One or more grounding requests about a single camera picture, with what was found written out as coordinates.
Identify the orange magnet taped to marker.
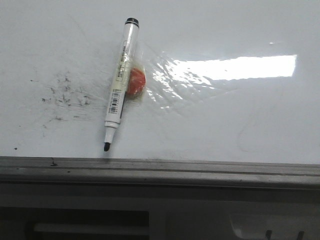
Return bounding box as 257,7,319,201
125,66,146,101

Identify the grey aluminium whiteboard frame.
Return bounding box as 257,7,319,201
0,156,320,190

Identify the white whiteboard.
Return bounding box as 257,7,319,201
0,0,320,164

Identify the white black whiteboard marker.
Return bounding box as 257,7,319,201
103,17,140,152

